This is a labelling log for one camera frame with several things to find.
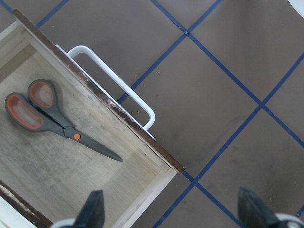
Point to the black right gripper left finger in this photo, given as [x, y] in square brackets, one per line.
[92, 214]

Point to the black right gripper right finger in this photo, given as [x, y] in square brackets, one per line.
[253, 212]

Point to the wooden drawer with white handle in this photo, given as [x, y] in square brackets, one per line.
[62, 137]

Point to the grey orange scissors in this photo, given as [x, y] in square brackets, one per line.
[40, 113]

